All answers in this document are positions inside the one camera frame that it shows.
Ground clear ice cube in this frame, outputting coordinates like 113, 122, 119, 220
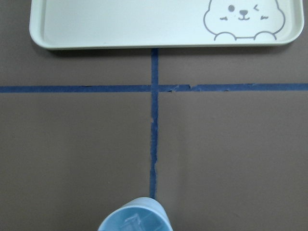
121, 213, 145, 231

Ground light blue plastic cup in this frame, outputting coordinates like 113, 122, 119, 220
98, 197, 173, 231

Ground cream bear serving tray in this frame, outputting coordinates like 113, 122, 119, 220
29, 0, 304, 50

